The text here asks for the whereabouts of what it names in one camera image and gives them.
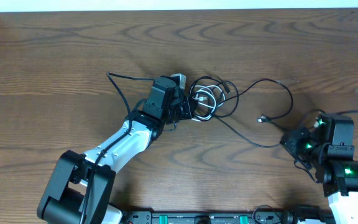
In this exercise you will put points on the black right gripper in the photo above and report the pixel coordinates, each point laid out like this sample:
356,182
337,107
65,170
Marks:
290,141

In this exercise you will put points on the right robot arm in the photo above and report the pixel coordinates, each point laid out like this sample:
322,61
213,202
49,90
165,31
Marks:
327,149

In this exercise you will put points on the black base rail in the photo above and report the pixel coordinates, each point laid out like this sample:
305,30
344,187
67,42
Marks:
263,214

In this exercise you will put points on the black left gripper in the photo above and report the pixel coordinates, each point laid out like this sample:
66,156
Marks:
186,107

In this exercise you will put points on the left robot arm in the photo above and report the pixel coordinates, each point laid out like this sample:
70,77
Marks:
80,185

